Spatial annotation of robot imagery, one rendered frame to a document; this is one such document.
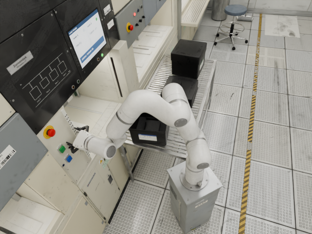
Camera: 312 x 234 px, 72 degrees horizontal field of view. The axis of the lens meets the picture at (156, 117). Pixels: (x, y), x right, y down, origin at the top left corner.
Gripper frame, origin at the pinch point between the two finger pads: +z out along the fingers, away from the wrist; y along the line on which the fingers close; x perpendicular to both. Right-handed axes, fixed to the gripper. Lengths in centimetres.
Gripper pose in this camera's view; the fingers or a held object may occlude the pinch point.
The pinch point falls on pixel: (73, 136)
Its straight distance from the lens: 132.4
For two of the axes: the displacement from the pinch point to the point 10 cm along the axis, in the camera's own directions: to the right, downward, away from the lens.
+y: 4.0, -8.7, 2.9
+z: -8.1, -1.9, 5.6
